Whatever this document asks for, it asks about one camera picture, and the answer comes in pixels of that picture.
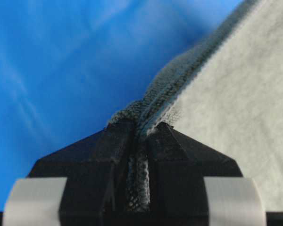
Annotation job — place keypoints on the left gripper black right finger with tape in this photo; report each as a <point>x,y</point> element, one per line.
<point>192,184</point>

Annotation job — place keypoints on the left gripper black left finger with tape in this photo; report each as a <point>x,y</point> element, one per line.
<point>77,185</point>

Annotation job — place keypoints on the blue table cloth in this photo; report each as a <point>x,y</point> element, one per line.
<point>66,66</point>

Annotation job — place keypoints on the large grey terry towel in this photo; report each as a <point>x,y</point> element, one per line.
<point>227,93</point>

